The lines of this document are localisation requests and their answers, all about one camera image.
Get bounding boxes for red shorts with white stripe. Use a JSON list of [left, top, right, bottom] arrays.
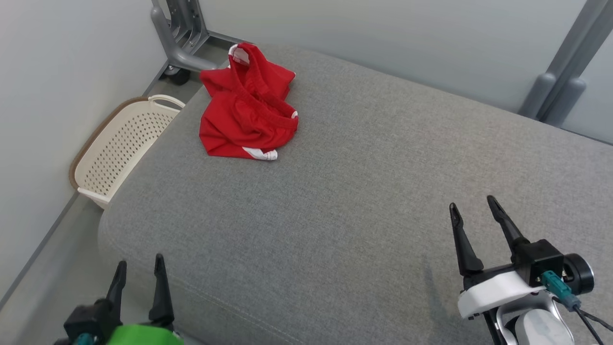
[[199, 42, 299, 161]]

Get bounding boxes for grey wheeled metal frame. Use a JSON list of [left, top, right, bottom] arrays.
[[151, 0, 250, 86]]

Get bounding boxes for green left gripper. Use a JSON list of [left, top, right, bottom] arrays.
[[105, 254, 185, 345]]

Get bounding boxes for cream perforated laundry basket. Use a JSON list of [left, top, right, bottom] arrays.
[[69, 94, 186, 210]]

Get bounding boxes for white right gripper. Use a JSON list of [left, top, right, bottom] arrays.
[[449, 195, 544, 321]]

